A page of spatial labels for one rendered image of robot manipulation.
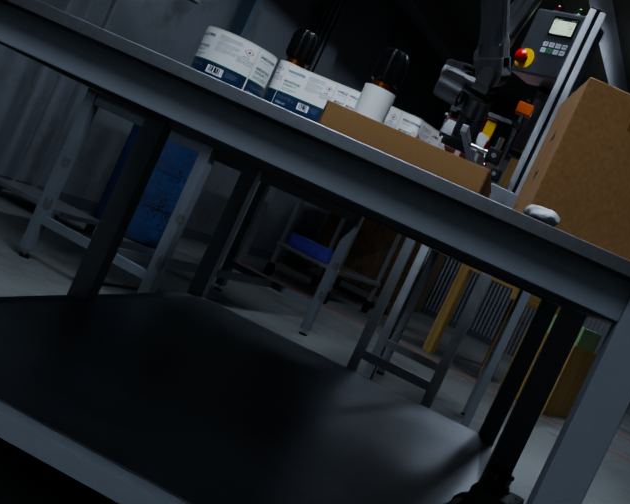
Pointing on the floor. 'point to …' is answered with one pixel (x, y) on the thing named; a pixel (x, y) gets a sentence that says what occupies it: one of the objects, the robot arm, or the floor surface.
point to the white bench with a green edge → (181, 213)
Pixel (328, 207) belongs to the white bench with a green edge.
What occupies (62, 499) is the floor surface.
